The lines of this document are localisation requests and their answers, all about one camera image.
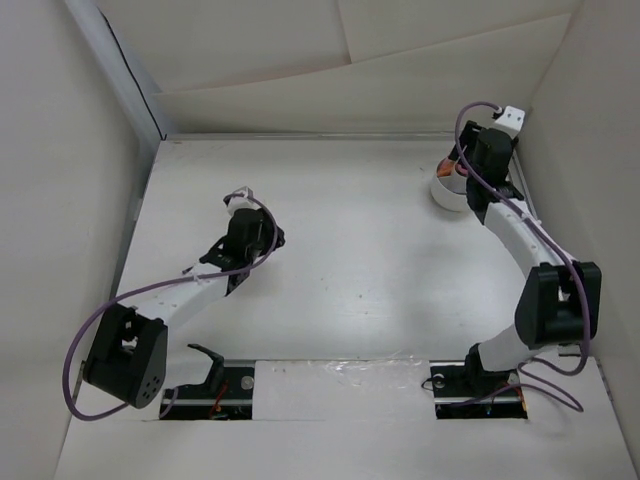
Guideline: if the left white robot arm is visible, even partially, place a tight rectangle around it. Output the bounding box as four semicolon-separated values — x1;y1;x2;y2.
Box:
81;206;285;421

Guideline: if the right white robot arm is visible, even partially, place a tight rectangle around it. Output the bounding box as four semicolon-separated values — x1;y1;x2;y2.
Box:
456;121;602;396

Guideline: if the white round divided container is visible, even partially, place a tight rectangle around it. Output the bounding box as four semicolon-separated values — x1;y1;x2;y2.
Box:
429;165;469;213

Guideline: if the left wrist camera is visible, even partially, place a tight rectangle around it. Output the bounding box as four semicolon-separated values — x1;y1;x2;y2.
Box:
223;186;255;215

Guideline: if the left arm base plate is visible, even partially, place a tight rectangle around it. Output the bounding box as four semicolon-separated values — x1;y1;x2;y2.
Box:
158;343;256;421

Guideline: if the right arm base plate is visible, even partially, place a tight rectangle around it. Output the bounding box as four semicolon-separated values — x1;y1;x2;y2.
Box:
421;361;528;420

